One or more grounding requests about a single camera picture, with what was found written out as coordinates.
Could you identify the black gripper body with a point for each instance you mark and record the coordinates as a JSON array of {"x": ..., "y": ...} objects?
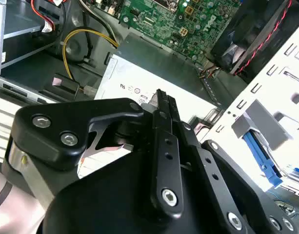
[{"x": 110, "y": 195}]

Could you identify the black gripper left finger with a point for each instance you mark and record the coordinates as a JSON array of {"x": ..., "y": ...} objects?
[{"x": 54, "y": 122}]

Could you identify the hard disk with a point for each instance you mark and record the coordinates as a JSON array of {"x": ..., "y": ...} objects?
[{"x": 261, "y": 156}]

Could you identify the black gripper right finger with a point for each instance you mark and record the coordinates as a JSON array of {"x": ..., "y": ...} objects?
[{"x": 212, "y": 175}]

